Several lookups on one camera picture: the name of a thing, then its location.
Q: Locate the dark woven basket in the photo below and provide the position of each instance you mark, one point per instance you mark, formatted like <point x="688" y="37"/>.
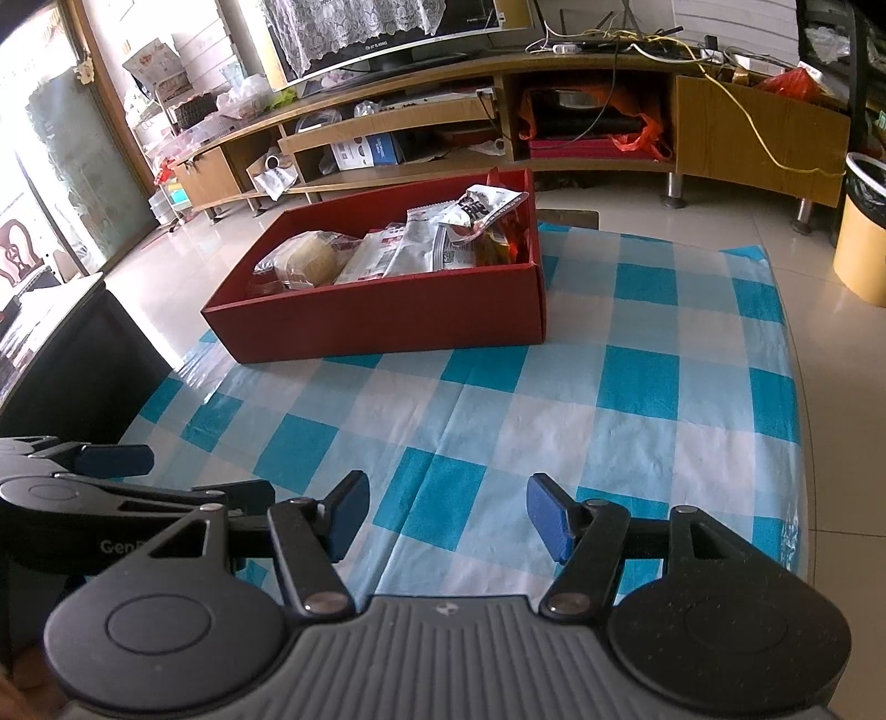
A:
<point x="199" y="114"/>

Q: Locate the wooden TV stand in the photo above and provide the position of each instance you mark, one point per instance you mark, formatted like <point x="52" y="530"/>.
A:
<point x="387" y="128"/>

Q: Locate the white packet red print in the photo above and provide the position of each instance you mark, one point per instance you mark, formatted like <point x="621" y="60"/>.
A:
<point x="370" y="259"/>

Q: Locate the white lace cloth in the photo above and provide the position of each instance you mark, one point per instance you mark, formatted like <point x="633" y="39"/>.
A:
<point x="346" y="28"/>

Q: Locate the blue checkered tablecloth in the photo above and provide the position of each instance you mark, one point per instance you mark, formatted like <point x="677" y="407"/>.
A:
<point x="623" y="388"/>

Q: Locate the printed carton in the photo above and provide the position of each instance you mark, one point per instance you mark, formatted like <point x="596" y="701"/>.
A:
<point x="156" y="66"/>

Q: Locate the white plug adapter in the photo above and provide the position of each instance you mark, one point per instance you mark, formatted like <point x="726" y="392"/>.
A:
<point x="564" y="50"/>

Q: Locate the red flat box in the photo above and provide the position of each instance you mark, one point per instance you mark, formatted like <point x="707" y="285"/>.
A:
<point x="581" y="149"/>

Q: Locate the dark furniture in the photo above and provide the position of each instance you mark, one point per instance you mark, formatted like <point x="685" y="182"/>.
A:
<point x="83" y="360"/>

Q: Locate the silver media player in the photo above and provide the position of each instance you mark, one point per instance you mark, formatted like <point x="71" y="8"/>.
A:
<point x="443" y="100"/>

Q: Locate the orange plastic bag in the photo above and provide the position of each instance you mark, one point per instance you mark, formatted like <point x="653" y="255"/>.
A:
<point x="644" y="142"/>

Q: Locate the glass door wooden frame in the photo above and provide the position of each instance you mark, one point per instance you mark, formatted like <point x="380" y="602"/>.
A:
<point x="69" y="173"/>

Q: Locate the red plastic bag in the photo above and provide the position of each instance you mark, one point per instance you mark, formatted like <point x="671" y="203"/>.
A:
<point x="789" y="79"/>

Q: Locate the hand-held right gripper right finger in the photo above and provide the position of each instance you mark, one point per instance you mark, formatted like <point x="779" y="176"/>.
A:
<point x="548" y="516"/>

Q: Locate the red snack packet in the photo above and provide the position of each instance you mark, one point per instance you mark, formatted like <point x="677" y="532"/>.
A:
<point x="509" y="249"/>

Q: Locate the white plastic bag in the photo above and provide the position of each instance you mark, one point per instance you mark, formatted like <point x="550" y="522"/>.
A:
<point x="242" y="93"/>

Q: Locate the black shelf rack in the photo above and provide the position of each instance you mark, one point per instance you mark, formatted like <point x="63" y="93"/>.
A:
<point x="858" y="69"/>

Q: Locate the clear round bun packet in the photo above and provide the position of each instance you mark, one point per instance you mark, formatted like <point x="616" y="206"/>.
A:
<point x="308" y="259"/>

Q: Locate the white storage cart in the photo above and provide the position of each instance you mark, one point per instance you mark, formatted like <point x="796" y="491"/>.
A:
<point x="166" y="201"/>

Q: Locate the yellow trash bin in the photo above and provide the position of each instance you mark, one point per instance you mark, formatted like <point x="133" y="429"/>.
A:
<point x="862" y="256"/>

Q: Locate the red cardboard box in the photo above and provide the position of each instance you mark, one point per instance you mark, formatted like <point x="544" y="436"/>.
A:
<point x="381" y="318"/>

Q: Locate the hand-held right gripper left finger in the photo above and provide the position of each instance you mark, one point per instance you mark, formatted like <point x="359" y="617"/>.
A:
<point x="346" y="516"/>

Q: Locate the crumpled white paper bag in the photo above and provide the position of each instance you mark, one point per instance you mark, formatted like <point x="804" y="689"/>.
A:
<point x="273" y="181"/>

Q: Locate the blue white carton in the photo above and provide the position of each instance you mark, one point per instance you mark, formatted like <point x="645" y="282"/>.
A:
<point x="367" y="151"/>

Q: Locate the white packet black lettering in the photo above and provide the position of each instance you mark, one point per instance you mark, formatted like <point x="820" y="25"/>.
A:
<point x="477" y="208"/>

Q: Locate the silver packet red logo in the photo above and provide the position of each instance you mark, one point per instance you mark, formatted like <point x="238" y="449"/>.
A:
<point x="415" y="242"/>

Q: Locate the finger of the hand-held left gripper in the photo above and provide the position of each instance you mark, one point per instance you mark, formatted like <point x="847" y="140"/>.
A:
<point x="118" y="460"/>
<point x="235" y="497"/>

